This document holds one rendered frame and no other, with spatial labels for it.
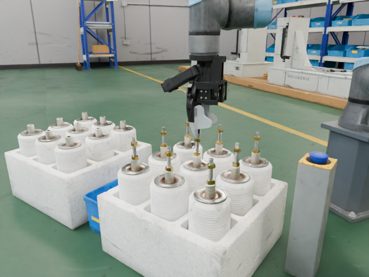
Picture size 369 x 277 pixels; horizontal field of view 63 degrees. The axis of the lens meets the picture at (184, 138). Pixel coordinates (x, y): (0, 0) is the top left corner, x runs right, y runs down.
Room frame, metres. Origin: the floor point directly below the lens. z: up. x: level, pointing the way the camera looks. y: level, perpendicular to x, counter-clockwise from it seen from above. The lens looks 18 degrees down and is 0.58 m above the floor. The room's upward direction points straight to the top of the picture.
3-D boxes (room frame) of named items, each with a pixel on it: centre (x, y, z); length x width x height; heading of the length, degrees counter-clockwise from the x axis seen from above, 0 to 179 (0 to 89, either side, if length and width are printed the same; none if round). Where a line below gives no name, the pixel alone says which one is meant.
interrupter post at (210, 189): (0.59, -0.06, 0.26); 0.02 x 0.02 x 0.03
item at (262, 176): (0.78, -0.20, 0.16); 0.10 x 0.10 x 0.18
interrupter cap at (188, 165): (0.76, -0.03, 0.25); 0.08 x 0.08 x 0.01
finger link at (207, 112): (0.77, -0.06, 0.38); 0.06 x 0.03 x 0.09; 65
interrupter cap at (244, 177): (0.69, -0.13, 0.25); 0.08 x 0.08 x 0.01
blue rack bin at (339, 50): (6.01, -3.08, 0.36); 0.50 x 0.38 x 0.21; 114
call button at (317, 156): (0.64, -0.31, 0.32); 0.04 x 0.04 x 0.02
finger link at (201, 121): (0.73, -0.04, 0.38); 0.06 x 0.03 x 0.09; 65
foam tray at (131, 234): (0.76, -0.03, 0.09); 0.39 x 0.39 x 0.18; 53
